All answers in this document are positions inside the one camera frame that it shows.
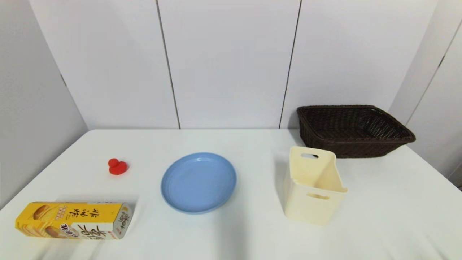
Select yellow snack box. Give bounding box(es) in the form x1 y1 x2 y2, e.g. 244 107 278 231
15 201 133 240

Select dark brown wicker basket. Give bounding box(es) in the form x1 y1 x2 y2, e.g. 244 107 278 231
297 105 416 159

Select blue round plate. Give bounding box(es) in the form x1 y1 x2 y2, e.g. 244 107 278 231
161 152 237 215

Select red rubber duck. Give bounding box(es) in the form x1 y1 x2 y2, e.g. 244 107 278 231
108 158 128 176

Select cream plastic storage bin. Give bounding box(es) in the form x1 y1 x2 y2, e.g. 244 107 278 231
283 146 348 226

